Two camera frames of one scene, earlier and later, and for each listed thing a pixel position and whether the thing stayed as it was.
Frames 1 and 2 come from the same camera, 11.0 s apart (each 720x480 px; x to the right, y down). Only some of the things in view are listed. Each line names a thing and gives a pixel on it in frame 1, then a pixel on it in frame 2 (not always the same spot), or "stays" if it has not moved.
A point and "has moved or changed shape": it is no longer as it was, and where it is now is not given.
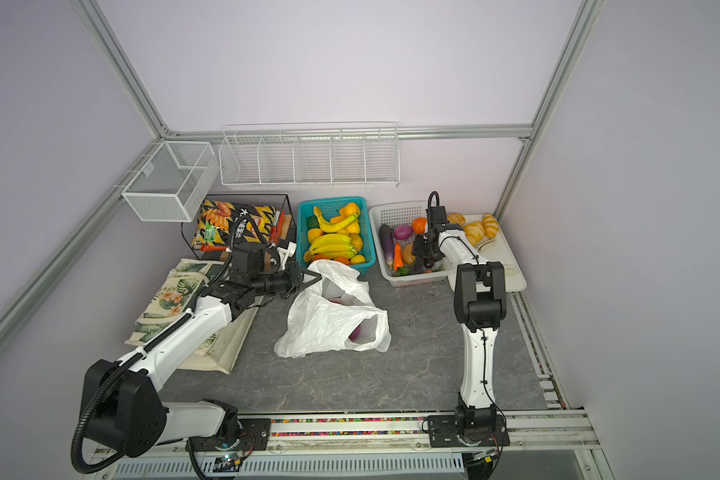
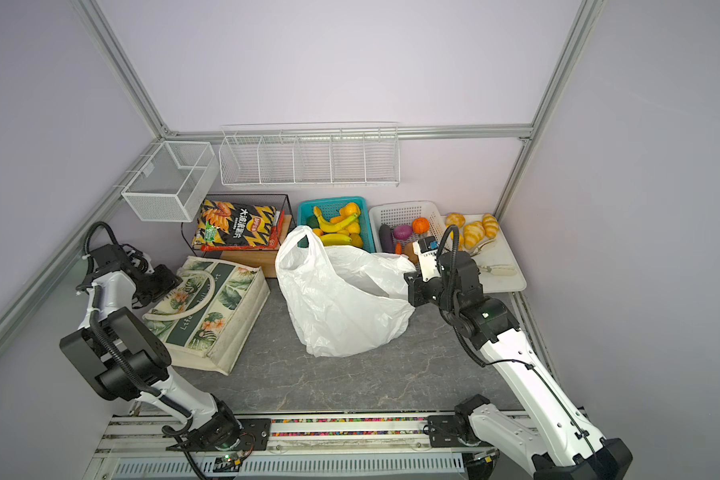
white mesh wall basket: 173,184 stays
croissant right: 490,225 stays
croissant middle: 475,233 stays
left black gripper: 294,274 to 168,282
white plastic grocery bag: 333,313 has moved or changed shape
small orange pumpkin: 419,225 stays
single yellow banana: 331,227 stays
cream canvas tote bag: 185,281 stays
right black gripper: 418,248 to 418,285
